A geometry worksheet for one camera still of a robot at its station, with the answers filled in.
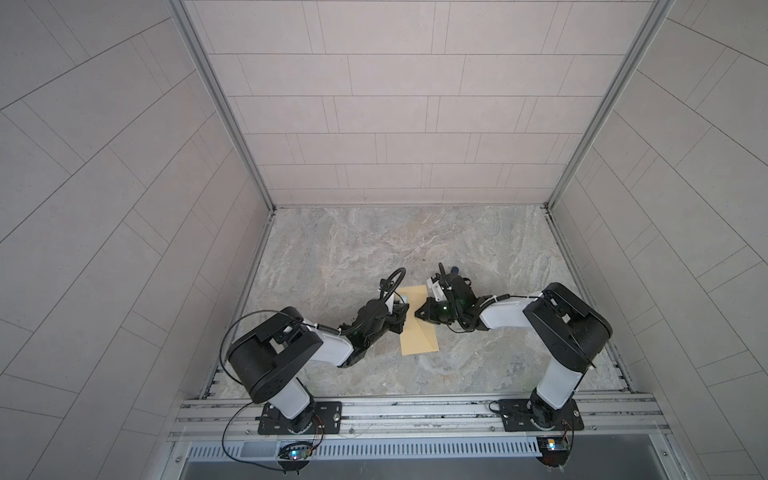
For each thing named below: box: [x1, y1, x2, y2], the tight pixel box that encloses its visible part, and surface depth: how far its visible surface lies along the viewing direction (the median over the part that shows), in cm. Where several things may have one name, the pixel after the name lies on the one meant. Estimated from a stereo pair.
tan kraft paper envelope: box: [398, 285, 439, 356], surface depth 86 cm
